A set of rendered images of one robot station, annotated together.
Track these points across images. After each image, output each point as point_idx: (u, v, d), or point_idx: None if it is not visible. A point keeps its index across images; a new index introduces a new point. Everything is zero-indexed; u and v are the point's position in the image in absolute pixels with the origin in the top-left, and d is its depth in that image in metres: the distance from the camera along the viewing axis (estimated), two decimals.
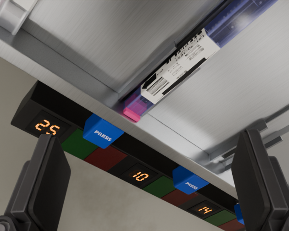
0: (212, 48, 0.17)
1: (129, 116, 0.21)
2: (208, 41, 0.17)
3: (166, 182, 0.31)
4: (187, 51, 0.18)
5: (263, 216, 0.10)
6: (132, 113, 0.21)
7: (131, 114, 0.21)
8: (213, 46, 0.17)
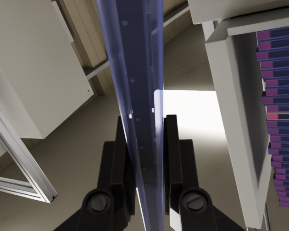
0: None
1: None
2: None
3: None
4: None
5: (166, 191, 0.11)
6: None
7: None
8: None
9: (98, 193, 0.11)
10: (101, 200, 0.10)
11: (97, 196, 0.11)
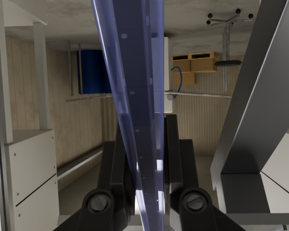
0: None
1: None
2: None
3: None
4: None
5: (166, 191, 0.11)
6: None
7: None
8: None
9: (98, 193, 0.11)
10: (101, 200, 0.10)
11: (97, 196, 0.11)
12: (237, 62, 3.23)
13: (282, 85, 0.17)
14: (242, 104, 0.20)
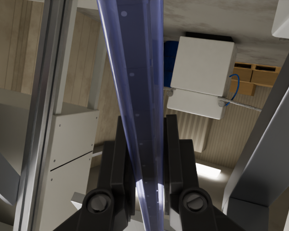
0: None
1: None
2: None
3: None
4: None
5: (166, 191, 0.11)
6: None
7: None
8: None
9: (98, 193, 0.11)
10: (101, 200, 0.10)
11: (97, 196, 0.11)
12: None
13: None
14: (256, 140, 0.20)
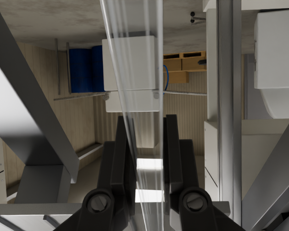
0: None
1: None
2: None
3: None
4: None
5: (166, 191, 0.11)
6: None
7: None
8: None
9: (98, 193, 0.11)
10: (101, 200, 0.10)
11: (97, 196, 0.11)
12: None
13: None
14: None
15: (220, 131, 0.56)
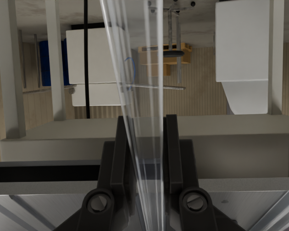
0: None
1: None
2: None
3: None
4: None
5: (166, 191, 0.11)
6: None
7: None
8: None
9: (98, 193, 0.11)
10: (101, 200, 0.10)
11: (97, 196, 0.11)
12: (177, 52, 3.10)
13: None
14: None
15: None
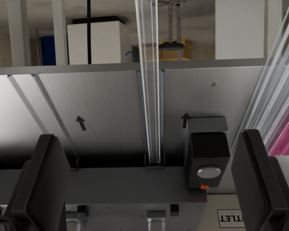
0: None
1: None
2: None
3: None
4: None
5: (263, 216, 0.10)
6: None
7: None
8: None
9: None
10: None
11: None
12: (177, 45, 3.13)
13: None
14: None
15: None
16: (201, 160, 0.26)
